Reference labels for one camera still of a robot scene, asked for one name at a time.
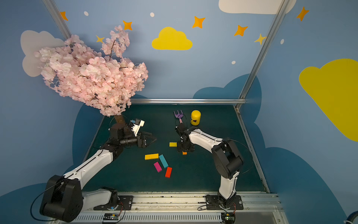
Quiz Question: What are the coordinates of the long yellow block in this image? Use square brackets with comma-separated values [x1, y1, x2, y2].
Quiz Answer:
[145, 154, 159, 160]

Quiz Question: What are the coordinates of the teal block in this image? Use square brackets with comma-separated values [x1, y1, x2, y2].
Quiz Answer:
[159, 155, 169, 169]

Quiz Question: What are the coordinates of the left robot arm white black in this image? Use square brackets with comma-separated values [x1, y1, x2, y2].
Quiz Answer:
[39, 119, 156, 223]

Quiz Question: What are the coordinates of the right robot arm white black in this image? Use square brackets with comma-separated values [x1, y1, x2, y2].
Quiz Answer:
[175, 123, 244, 208]

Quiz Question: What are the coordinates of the magenta block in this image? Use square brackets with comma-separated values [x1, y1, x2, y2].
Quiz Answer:
[154, 162, 162, 173]

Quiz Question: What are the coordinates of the purple pink toy rake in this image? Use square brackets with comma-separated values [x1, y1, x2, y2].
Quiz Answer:
[173, 110, 184, 123]

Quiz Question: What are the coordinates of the yellow plastic jar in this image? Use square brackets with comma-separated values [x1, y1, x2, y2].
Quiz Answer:
[191, 110, 201, 126]

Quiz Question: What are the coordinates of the red block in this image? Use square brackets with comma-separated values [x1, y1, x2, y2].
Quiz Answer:
[165, 167, 172, 178]

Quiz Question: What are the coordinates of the pink blossom artificial tree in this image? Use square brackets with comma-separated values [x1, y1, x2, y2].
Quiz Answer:
[34, 25, 148, 117]

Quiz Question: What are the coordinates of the left green circuit board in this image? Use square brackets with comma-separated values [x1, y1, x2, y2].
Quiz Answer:
[102, 213, 120, 223]

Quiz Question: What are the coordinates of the green circuit board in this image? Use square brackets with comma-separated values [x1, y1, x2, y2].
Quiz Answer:
[221, 213, 235, 224]
[102, 213, 120, 223]

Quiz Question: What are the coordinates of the right green circuit board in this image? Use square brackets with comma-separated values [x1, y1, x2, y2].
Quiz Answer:
[221, 213, 235, 224]

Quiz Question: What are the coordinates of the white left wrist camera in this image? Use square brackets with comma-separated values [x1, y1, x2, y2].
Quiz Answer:
[130, 119, 145, 137]

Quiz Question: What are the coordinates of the horizontal aluminium rail back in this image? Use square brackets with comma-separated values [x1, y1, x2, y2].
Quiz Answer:
[131, 99, 246, 105]

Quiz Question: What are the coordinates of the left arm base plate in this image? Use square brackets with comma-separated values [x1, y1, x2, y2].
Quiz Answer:
[93, 195, 134, 211]

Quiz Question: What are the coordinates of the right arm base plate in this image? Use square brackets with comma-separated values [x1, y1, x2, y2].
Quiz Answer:
[205, 195, 244, 211]

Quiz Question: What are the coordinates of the aluminium front rail bed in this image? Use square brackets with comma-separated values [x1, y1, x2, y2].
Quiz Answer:
[73, 191, 289, 224]

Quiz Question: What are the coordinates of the aluminium corner post left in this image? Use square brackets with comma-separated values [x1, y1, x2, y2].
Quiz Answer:
[43, 0, 71, 40]

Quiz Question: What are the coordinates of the aluminium corner post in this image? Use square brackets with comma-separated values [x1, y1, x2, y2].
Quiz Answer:
[43, 0, 71, 40]
[235, 0, 291, 112]

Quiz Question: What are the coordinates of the aluminium corner post right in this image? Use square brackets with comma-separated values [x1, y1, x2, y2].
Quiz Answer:
[235, 0, 291, 112]

